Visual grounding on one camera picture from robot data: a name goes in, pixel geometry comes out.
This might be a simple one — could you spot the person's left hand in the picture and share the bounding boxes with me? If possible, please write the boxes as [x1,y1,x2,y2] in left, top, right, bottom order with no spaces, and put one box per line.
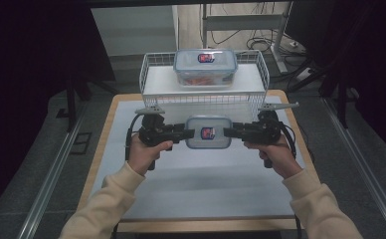
[127,132,174,177]

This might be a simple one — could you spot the white table mat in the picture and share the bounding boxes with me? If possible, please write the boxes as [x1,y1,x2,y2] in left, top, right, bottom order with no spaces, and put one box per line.
[91,96,306,221]

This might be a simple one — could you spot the left hand-held gripper black cable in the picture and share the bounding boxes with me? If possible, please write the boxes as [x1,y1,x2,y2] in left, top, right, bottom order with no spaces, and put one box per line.
[124,114,146,163]

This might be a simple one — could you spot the white wire basket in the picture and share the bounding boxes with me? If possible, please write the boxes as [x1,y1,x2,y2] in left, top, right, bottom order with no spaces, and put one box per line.
[138,49,271,124]

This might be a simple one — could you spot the aluminium floor rail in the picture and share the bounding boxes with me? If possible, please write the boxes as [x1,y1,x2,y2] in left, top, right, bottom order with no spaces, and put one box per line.
[321,96,386,239]
[16,103,87,239]

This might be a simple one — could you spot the wooden table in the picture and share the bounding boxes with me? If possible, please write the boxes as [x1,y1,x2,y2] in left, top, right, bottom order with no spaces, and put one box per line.
[77,89,321,233]

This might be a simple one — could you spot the black floor bracket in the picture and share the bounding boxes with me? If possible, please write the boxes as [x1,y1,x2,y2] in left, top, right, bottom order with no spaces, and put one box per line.
[69,131,93,155]

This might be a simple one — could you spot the right hand-held gripper black cable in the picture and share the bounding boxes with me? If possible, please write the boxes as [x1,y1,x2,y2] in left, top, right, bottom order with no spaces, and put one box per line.
[278,120,298,159]

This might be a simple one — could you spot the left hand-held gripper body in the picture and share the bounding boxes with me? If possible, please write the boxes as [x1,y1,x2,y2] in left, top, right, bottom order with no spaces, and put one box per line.
[134,105,170,147]

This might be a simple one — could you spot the hand-held gripper black cable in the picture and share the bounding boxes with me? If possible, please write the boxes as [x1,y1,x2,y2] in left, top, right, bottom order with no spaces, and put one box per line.
[124,114,146,163]
[278,120,298,159]

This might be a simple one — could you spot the person's right hand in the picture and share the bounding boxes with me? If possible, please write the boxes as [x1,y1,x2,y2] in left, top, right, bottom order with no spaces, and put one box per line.
[244,134,304,180]

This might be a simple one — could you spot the white panel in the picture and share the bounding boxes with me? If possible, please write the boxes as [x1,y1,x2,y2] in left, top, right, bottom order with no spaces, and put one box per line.
[91,4,179,58]

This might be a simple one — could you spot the dark metal stand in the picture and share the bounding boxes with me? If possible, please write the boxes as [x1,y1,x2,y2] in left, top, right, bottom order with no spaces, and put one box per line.
[56,74,117,133]
[319,66,361,130]

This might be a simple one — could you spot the black floor cables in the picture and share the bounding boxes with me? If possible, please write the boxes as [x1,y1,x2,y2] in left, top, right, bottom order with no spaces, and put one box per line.
[210,29,309,68]

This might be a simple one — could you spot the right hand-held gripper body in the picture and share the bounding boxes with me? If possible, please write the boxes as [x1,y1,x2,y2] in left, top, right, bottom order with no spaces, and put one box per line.
[252,102,299,144]

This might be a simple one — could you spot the white power strip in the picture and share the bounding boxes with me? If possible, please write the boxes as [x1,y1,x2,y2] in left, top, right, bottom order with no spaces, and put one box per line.
[294,67,315,83]

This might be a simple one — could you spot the small clear plastic food container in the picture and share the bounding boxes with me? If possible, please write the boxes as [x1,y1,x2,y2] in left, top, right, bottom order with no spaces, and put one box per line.
[184,115,234,149]

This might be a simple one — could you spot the grey metal desk frame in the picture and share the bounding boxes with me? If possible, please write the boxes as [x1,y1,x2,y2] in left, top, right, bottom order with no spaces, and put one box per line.
[200,1,294,75]

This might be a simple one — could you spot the large clear plastic food container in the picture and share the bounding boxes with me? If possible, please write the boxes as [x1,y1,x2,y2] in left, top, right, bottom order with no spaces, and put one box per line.
[173,48,239,88]

